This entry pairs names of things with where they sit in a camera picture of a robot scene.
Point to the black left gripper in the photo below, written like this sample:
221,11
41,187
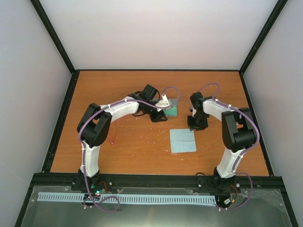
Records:
156,118

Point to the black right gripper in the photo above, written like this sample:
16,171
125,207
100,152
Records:
192,126

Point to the grey glasses case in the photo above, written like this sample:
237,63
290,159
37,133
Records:
173,111

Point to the light blue cleaning cloth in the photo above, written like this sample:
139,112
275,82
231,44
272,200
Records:
182,141

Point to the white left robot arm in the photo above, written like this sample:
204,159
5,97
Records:
94,126

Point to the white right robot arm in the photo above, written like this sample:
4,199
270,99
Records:
239,134

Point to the red transparent sunglasses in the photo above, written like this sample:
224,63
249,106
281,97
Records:
112,135

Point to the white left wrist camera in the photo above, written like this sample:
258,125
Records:
163,103

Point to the black table edge rail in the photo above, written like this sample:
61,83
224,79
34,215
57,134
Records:
191,70

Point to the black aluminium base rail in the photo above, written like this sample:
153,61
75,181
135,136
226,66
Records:
115,181

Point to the light blue slotted cable duct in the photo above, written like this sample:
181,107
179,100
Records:
133,199

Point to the black right frame post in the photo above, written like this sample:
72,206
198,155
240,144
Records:
273,16

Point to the black frame post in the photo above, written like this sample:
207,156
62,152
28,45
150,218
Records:
273,16
52,33

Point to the black left frame post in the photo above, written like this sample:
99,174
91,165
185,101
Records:
52,33

